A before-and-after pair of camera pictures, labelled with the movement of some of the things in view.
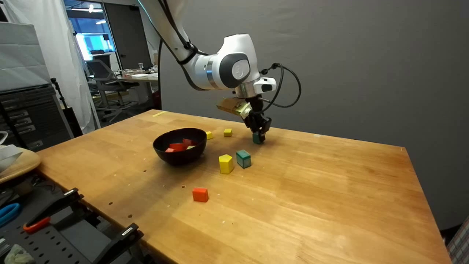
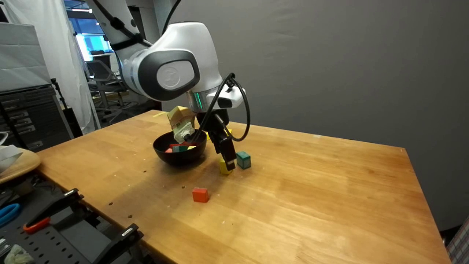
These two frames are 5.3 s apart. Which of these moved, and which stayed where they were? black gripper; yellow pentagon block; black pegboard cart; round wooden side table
Moved: black gripper
Stayed: black pegboard cart; yellow pentagon block; round wooden side table
